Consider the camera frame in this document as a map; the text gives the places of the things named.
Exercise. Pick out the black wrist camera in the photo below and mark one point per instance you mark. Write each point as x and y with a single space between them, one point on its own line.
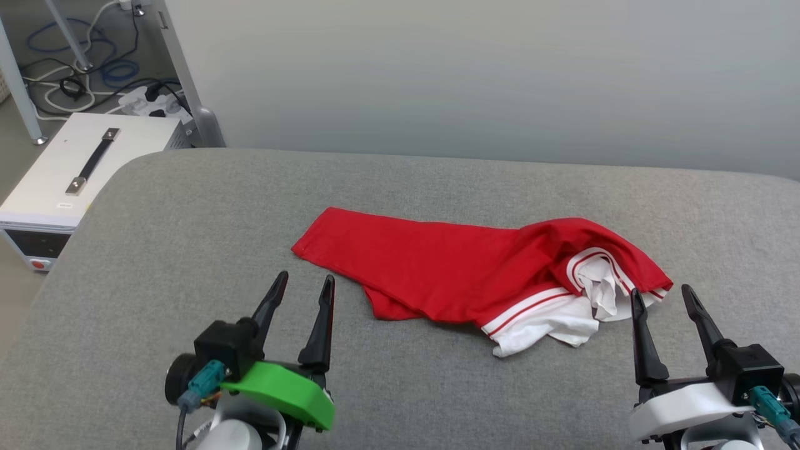
747 369
225 347

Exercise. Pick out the white table leg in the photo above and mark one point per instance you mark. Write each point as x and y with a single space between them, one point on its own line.
19 81
69 34

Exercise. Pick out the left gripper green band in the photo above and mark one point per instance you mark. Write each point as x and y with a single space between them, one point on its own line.
281 390

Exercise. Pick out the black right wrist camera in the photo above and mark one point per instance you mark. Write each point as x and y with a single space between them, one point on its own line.
747 369

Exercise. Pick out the white power supply box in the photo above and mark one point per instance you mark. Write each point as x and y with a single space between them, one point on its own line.
50 175

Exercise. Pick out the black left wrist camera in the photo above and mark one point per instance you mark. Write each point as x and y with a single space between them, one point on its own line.
225 347

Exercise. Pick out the grey fabric sofa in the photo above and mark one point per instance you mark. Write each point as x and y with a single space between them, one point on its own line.
187 250

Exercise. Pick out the red and white garment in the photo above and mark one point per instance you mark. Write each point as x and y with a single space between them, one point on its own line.
437 269

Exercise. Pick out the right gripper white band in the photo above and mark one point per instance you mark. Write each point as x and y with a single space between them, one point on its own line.
681 403

